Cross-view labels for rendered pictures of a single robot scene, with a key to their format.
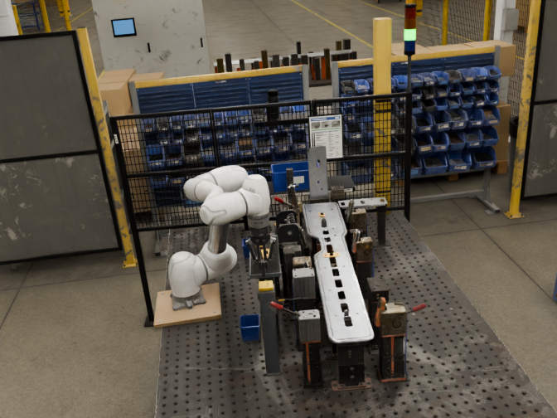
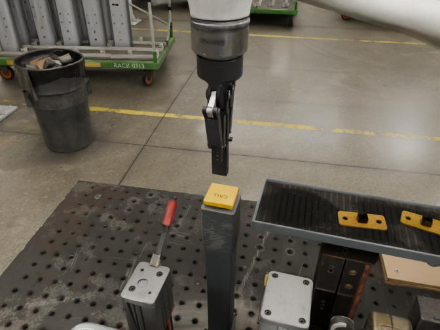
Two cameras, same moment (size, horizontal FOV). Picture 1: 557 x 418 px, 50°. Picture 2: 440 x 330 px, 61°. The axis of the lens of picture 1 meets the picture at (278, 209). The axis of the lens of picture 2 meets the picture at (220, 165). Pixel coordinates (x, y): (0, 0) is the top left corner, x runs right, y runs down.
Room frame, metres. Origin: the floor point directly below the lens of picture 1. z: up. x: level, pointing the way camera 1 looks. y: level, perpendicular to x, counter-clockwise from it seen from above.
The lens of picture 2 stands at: (2.35, -0.48, 1.64)
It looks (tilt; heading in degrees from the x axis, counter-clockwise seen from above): 35 degrees down; 106
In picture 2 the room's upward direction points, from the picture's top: straight up
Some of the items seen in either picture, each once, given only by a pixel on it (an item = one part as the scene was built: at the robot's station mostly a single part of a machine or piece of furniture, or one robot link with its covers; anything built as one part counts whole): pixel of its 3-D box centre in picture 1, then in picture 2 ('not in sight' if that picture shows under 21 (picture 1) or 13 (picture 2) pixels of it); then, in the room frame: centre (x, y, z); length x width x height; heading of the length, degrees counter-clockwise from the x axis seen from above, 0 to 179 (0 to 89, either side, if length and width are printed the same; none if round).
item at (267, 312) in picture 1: (270, 330); (220, 271); (2.19, 0.08, 0.92); 0.08 x 0.08 x 0.44; 0
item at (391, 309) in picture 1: (391, 342); not in sight; (2.10, -0.44, 0.88); 0.15 x 0.11 x 0.36; 90
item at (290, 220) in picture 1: (291, 258); not in sight; (2.78, -0.05, 0.94); 0.18 x 0.13 x 0.49; 0
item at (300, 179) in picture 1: (296, 176); not in sight; (3.58, -0.13, 1.10); 0.30 x 0.17 x 0.13; 92
